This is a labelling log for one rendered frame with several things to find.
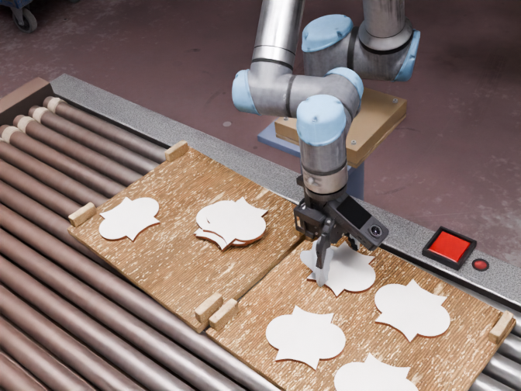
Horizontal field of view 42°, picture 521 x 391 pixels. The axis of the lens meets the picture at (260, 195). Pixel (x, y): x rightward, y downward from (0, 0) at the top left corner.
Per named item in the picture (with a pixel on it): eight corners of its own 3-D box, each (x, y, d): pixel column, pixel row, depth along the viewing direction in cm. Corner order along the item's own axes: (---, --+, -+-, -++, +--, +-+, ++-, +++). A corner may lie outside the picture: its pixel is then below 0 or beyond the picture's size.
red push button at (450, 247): (441, 235, 134) (442, 230, 133) (470, 247, 131) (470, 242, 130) (426, 254, 131) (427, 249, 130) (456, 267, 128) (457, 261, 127)
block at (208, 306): (218, 299, 125) (215, 289, 123) (225, 304, 124) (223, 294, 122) (194, 320, 122) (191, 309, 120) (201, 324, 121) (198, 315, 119)
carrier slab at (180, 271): (188, 150, 162) (188, 144, 160) (322, 224, 139) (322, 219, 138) (68, 233, 144) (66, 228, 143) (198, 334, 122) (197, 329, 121)
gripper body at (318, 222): (320, 209, 128) (315, 160, 120) (358, 227, 123) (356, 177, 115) (295, 233, 124) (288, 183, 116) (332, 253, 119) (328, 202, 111)
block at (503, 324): (503, 318, 116) (505, 308, 114) (513, 323, 115) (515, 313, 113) (486, 340, 113) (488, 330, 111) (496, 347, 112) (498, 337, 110)
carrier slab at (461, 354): (326, 224, 139) (326, 219, 138) (515, 324, 117) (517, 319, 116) (206, 337, 121) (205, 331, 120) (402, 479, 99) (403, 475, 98)
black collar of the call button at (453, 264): (439, 231, 135) (440, 225, 134) (475, 247, 131) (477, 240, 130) (421, 254, 131) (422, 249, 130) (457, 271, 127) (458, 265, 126)
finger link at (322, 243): (324, 261, 124) (334, 218, 120) (332, 265, 123) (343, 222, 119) (308, 268, 120) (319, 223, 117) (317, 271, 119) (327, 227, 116)
